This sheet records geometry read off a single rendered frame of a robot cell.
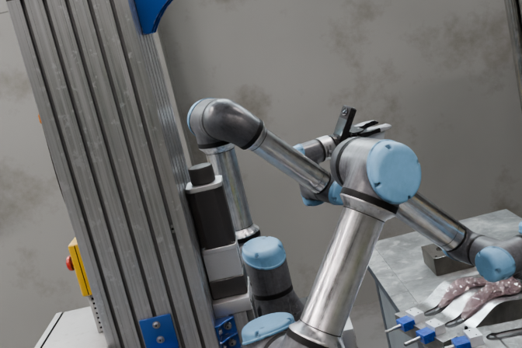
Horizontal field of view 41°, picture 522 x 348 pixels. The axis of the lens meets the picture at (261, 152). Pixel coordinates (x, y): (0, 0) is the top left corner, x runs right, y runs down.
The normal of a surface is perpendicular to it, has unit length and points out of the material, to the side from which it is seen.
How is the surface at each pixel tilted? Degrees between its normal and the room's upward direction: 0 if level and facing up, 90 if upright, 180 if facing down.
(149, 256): 90
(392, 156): 85
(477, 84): 90
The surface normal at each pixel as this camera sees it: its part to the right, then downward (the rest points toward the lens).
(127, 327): 0.02, 0.19
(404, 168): 0.44, -0.04
